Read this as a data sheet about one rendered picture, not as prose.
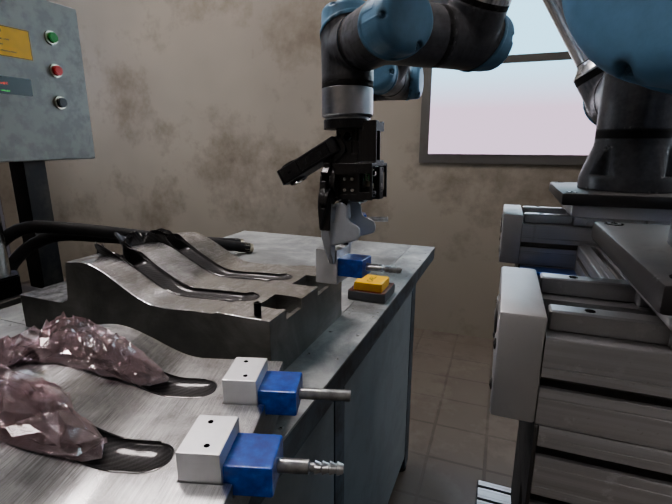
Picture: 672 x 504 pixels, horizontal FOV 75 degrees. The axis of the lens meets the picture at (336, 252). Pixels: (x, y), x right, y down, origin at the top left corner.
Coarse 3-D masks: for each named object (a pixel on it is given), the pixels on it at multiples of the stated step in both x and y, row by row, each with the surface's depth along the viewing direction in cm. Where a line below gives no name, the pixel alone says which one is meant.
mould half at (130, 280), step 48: (192, 240) 87; (48, 288) 79; (96, 288) 68; (144, 288) 68; (240, 288) 71; (288, 288) 70; (336, 288) 79; (192, 336) 63; (240, 336) 59; (288, 336) 63
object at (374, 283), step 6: (366, 276) 94; (372, 276) 94; (378, 276) 94; (384, 276) 94; (354, 282) 91; (360, 282) 90; (366, 282) 90; (372, 282) 90; (378, 282) 90; (384, 282) 90; (354, 288) 91; (360, 288) 90; (366, 288) 90; (372, 288) 89; (378, 288) 89; (384, 288) 91
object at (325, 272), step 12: (324, 252) 67; (336, 252) 66; (348, 252) 71; (324, 264) 68; (336, 264) 67; (348, 264) 66; (360, 264) 66; (372, 264) 67; (324, 276) 68; (336, 276) 67; (348, 276) 67; (360, 276) 66
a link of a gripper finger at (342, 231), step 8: (336, 208) 64; (344, 208) 64; (336, 216) 64; (344, 216) 64; (336, 224) 64; (344, 224) 64; (352, 224) 63; (328, 232) 64; (336, 232) 64; (344, 232) 64; (352, 232) 63; (328, 240) 64; (336, 240) 64; (344, 240) 64; (352, 240) 63; (328, 248) 65; (328, 256) 66
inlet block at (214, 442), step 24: (192, 432) 36; (216, 432) 36; (192, 456) 34; (216, 456) 34; (240, 456) 35; (264, 456) 35; (192, 480) 35; (216, 480) 34; (240, 480) 35; (264, 480) 34
